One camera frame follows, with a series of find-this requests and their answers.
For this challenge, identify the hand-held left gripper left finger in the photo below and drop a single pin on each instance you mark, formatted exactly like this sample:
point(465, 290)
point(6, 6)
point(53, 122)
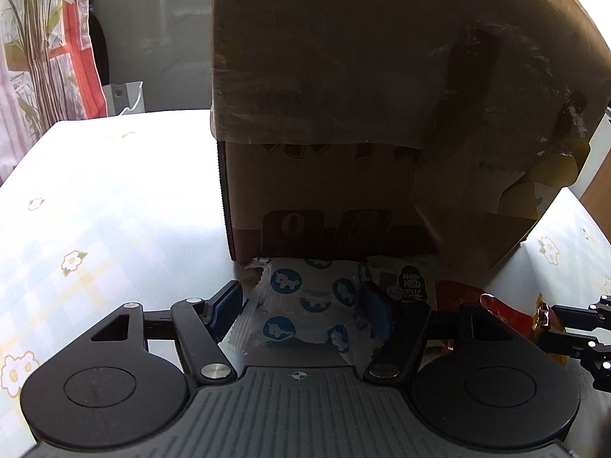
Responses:
point(226, 305)

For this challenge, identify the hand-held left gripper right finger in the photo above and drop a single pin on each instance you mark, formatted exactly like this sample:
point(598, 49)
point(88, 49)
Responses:
point(379, 310)

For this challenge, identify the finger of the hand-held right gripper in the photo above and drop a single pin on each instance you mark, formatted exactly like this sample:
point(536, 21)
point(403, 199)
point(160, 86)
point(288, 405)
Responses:
point(573, 315)
point(568, 343)

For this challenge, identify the orange brown snack packet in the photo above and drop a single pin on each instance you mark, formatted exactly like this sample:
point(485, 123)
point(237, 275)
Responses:
point(544, 310)

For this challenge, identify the white packet with blue circles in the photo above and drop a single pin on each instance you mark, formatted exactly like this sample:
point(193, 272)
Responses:
point(305, 296)

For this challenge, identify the cardboard box with plastic liner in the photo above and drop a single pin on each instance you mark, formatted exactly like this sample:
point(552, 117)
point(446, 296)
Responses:
point(358, 57)

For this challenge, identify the grey green snack packet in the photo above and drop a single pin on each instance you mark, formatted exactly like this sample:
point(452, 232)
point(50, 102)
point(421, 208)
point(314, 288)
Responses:
point(405, 281)

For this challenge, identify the red snack packet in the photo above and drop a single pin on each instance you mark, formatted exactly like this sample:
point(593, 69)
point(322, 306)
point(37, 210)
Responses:
point(506, 315)

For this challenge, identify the white paper bag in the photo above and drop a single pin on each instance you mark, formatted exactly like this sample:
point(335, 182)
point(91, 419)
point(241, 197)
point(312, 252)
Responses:
point(124, 98)

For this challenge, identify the red and white leaf curtain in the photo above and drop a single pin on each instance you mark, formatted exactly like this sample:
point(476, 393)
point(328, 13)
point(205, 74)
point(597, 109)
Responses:
point(47, 33)

